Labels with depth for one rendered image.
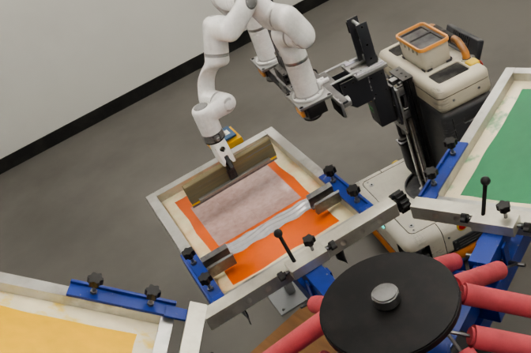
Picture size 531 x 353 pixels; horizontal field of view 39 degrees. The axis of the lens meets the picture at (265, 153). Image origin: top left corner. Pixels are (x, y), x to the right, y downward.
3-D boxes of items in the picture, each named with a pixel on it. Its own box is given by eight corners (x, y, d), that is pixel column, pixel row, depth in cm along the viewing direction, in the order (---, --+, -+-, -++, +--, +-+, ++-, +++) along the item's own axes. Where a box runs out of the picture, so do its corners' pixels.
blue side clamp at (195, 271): (187, 269, 254) (179, 255, 251) (200, 262, 255) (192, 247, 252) (219, 319, 230) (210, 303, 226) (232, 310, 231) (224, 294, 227)
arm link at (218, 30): (232, -15, 255) (261, -14, 244) (235, 46, 261) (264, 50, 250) (194, -10, 245) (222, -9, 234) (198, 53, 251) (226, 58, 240)
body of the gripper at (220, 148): (228, 135, 254) (239, 160, 260) (217, 125, 262) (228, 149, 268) (209, 145, 252) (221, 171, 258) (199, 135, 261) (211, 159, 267)
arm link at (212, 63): (234, 52, 250) (237, 112, 257) (210, 48, 260) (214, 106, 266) (214, 56, 245) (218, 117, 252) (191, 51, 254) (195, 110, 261)
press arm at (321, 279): (300, 276, 225) (295, 264, 223) (317, 266, 226) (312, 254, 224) (328, 308, 211) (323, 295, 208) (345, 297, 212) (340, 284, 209)
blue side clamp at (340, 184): (322, 189, 266) (317, 174, 262) (334, 182, 267) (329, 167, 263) (367, 228, 241) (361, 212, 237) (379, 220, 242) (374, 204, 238)
